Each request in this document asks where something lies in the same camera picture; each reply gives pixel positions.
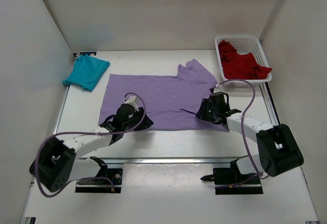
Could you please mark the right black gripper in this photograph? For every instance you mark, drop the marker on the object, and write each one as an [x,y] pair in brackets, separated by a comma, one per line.
[202,114]

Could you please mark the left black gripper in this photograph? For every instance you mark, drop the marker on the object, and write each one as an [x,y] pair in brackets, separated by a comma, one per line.
[146,123]

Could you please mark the lilac t shirt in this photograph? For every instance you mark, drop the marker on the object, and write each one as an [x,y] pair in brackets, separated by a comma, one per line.
[171,101]

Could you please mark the teal t shirt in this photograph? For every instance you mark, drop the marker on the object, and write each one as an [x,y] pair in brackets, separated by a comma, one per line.
[87,71]

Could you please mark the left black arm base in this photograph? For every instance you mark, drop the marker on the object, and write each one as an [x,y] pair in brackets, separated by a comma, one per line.
[102,177]

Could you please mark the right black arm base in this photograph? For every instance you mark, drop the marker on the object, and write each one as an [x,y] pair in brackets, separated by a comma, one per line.
[230,181]

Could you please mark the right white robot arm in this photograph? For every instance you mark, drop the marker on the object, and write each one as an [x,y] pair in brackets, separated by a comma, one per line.
[278,150]

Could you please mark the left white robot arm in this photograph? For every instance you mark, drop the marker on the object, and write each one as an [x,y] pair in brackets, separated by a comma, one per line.
[60,158]

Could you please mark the red t shirt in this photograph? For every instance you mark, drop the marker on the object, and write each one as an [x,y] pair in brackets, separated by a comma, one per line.
[236,66]

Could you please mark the white plastic basket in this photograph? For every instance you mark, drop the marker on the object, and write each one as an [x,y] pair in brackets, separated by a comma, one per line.
[243,45]

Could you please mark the dark label sticker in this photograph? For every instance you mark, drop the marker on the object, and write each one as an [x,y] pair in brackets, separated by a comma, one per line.
[87,53]

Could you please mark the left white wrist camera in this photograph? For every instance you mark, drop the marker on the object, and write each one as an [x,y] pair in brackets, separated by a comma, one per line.
[132,100]

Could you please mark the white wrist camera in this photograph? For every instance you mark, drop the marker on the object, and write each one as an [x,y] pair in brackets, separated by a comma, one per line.
[215,89]
[132,100]

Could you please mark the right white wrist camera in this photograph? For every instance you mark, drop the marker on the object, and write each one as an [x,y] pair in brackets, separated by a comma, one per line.
[215,89]

